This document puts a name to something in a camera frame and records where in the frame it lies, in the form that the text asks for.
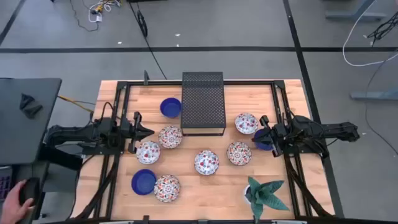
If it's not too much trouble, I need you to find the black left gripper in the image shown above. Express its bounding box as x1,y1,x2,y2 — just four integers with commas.
123,111,155,154

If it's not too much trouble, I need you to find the white plant pot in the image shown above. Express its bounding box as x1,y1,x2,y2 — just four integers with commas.
243,184,253,205

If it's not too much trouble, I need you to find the black cable sleeve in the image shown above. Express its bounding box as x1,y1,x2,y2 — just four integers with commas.
284,154,333,217
73,154,121,220

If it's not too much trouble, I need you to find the grey side desk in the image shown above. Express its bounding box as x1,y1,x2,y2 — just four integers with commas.
0,77,62,166

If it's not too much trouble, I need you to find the grey desk foot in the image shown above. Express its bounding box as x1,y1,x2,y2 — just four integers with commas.
349,86,398,101
325,0,388,22

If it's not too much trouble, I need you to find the white and yellow cable bundle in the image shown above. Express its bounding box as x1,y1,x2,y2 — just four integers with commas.
88,0,122,23

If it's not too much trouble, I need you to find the dark keyboard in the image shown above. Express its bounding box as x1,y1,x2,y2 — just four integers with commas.
0,174,13,200

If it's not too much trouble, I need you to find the thin black floor cable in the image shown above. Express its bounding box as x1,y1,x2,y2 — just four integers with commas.
68,0,100,32
364,52,398,156

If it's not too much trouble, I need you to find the grey keyboard tray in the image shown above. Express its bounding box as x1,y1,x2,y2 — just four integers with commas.
0,163,50,224

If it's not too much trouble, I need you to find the black perforated metal rack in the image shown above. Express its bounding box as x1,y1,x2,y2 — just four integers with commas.
180,71,227,137

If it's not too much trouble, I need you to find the red bowl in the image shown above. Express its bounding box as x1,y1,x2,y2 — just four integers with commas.
234,112,259,135
136,140,162,166
193,149,220,176

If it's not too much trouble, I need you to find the white floor cable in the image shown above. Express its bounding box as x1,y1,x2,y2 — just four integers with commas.
341,0,398,68

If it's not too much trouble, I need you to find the black bowl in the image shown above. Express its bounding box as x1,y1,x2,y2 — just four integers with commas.
158,125,183,149
153,174,182,203
226,141,252,166

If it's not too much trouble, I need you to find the black computer mouse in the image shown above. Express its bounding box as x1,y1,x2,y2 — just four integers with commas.
18,177,40,206

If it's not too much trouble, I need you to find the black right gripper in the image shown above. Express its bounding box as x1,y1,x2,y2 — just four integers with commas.
252,114,284,158

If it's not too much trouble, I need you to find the person's hand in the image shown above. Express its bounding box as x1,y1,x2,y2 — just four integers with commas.
0,179,35,224

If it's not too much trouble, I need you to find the green artificial plant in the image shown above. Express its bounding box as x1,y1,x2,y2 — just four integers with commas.
247,176,291,224

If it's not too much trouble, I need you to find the black aluminium rig frame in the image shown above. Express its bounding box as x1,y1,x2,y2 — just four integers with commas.
71,79,335,224

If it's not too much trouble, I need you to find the black cable bundle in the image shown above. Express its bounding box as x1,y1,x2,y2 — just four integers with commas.
366,11,398,47

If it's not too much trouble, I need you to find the black desk support bar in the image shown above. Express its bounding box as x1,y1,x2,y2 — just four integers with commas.
39,143,84,171

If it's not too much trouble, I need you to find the small blue bowl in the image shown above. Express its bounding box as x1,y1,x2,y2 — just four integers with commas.
131,169,157,196
159,97,183,119
253,128,276,152

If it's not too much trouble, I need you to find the black floor cable with coil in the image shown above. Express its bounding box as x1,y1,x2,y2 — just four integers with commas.
127,1,169,80

